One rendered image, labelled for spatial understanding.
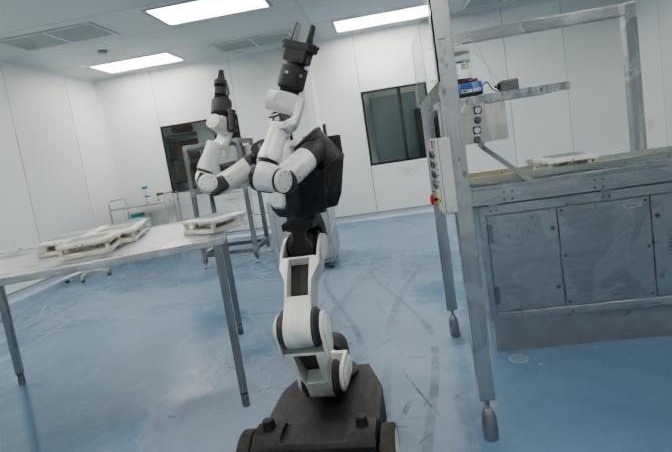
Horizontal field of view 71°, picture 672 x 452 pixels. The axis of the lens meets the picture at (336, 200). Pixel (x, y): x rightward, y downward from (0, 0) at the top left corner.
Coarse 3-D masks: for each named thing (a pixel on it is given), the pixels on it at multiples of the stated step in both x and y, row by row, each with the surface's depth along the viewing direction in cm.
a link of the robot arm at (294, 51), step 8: (288, 40) 150; (288, 48) 150; (296, 48) 149; (304, 48) 148; (312, 48) 148; (288, 56) 150; (296, 56) 149; (304, 56) 148; (312, 56) 152; (288, 64) 148; (296, 64) 150; (304, 64) 151; (280, 72) 151; (288, 72) 149; (296, 72) 149; (304, 72) 150; (304, 80) 151
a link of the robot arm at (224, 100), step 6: (222, 78) 202; (216, 84) 202; (222, 84) 202; (216, 90) 202; (222, 90) 202; (228, 90) 208; (216, 96) 203; (222, 96) 204; (228, 96) 209; (216, 102) 201; (222, 102) 201; (228, 102) 203
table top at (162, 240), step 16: (176, 224) 310; (144, 240) 255; (160, 240) 245; (176, 240) 237; (192, 240) 228; (208, 240) 222; (224, 240) 223; (0, 256) 281; (16, 256) 270; (32, 256) 259; (96, 256) 224; (112, 256) 217; (128, 256) 214; (144, 256) 216; (160, 256) 217; (0, 272) 220; (16, 272) 212; (32, 272) 206; (48, 272) 207; (64, 272) 209
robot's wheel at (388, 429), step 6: (384, 426) 167; (390, 426) 167; (384, 432) 164; (390, 432) 164; (396, 432) 173; (384, 438) 163; (390, 438) 162; (396, 438) 174; (384, 444) 161; (390, 444) 161; (396, 444) 175; (384, 450) 160; (390, 450) 160; (396, 450) 174
